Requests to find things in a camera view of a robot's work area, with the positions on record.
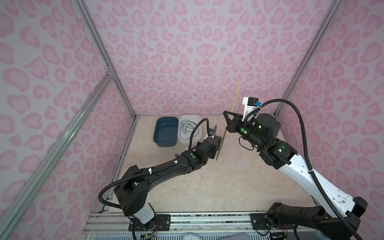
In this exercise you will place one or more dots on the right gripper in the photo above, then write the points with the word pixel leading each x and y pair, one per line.
pixel 233 126

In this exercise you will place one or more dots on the dark grey spool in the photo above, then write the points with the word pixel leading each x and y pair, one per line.
pixel 220 139

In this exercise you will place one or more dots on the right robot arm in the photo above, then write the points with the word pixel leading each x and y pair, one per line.
pixel 337 214

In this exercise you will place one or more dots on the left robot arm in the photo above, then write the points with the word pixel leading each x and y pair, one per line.
pixel 132 189

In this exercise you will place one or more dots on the white plastic bin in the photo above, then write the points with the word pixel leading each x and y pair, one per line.
pixel 187 123

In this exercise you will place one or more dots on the dark teal plastic bin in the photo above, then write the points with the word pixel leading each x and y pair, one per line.
pixel 166 132

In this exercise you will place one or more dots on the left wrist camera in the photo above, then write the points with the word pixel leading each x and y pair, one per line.
pixel 212 132

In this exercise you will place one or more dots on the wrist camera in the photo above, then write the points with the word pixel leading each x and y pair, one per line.
pixel 212 132
pixel 250 104

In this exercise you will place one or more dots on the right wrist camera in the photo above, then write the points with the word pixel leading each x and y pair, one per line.
pixel 250 104

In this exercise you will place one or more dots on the diagonal aluminium frame bar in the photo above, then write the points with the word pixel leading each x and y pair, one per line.
pixel 19 207

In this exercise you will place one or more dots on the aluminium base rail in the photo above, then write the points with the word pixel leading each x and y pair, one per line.
pixel 196 226

